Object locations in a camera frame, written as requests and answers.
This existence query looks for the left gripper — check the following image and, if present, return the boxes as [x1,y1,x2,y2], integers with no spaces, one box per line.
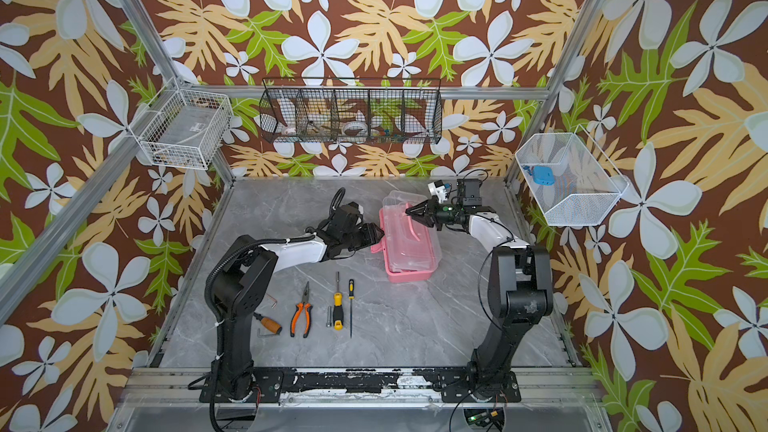
[343,221,388,251]

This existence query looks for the pink plastic tool box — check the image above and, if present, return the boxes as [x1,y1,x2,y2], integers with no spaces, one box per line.
[371,191,442,284]

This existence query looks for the thin black yellow screwdriver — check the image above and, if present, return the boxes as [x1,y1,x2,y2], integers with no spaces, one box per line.
[348,279,355,338]

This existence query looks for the yellow black nut driver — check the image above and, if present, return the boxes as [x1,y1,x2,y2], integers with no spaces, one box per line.
[332,272,344,331]

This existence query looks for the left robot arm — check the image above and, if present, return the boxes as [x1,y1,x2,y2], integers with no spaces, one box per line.
[201,202,384,403]

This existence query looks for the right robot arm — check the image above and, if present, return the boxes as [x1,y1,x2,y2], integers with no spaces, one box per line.
[406,197,554,403]

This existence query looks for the blue object in basket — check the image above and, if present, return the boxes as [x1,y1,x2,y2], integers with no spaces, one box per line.
[530,166,556,186]

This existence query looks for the orange handled pliers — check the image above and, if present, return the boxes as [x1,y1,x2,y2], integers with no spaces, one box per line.
[290,283,312,338]

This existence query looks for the orange handled screwdriver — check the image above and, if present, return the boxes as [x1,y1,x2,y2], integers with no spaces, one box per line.
[253,312,282,335]

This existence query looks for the black wire basket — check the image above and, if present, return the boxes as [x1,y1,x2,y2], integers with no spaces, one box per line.
[256,77,444,144]

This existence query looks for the white wire basket right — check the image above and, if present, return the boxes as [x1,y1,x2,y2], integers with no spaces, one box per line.
[515,130,629,228]

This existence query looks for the white wire basket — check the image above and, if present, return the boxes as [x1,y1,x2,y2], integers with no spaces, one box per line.
[515,130,629,228]
[135,87,233,170]

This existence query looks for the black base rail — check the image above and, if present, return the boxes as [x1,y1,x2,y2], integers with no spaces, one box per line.
[187,365,521,404]

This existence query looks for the white wire basket left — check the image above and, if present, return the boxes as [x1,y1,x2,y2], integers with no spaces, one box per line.
[135,87,233,170]

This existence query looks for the aluminium frame post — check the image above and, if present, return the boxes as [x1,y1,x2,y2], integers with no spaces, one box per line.
[119,0,235,186]

